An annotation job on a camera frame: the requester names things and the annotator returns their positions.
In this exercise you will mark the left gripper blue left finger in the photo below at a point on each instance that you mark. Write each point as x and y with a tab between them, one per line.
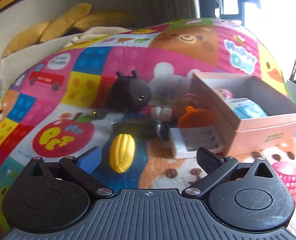
89	160

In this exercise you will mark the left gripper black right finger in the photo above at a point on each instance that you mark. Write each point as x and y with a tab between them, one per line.
208	161

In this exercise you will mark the white battery charger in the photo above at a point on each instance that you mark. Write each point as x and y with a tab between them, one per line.
186	141

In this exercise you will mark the yellow knitted corn toy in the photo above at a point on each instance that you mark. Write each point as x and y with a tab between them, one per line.
122	153

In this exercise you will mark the orange knitted toy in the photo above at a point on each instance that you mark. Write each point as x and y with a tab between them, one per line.
196	117

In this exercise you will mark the black roll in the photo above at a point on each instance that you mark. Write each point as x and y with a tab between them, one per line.
143	128

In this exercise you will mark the blue white tissue pack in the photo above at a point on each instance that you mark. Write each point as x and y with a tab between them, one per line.
245	108

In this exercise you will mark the black plush cat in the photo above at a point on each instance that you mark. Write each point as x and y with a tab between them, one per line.
128	93

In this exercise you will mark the pink cardboard box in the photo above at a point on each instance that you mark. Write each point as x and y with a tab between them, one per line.
241	136

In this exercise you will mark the colourful cartoon play mat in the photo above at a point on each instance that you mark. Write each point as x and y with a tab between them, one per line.
54	111

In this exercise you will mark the white blanket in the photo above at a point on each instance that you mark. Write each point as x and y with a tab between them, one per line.
95	32

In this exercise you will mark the yellow cushion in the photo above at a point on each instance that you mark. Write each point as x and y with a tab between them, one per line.
106	18
26	38

